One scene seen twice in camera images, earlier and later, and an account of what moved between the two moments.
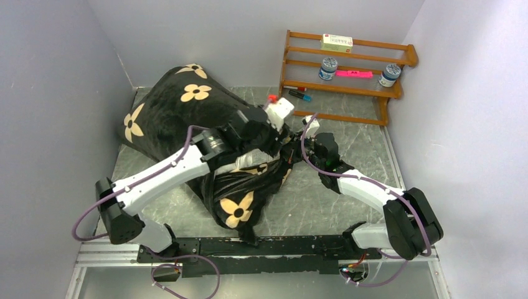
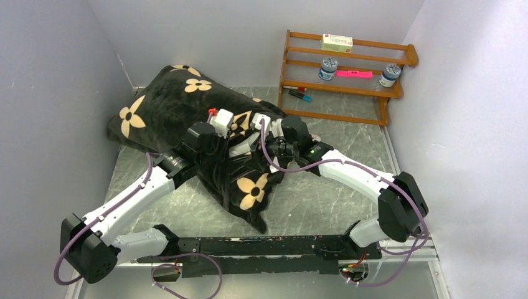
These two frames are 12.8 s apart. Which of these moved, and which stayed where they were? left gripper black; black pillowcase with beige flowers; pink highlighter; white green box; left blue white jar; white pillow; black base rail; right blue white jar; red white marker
Moved: white pillow; left gripper black; black pillowcase with beige flowers
Stayed: black base rail; white green box; pink highlighter; red white marker; right blue white jar; left blue white jar
